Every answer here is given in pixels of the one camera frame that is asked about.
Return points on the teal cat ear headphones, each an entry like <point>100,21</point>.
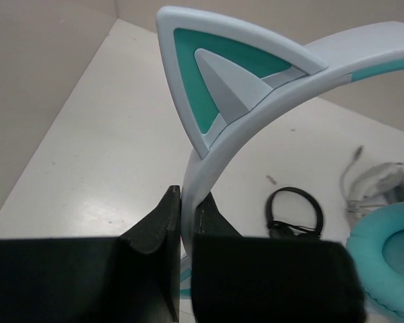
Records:
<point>229,79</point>

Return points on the white grey headset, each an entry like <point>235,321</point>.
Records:
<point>377,187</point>

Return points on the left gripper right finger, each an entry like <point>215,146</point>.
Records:
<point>245,279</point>

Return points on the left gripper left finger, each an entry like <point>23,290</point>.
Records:
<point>133,277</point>

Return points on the black on-ear headphones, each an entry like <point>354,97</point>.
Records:
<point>291,212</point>

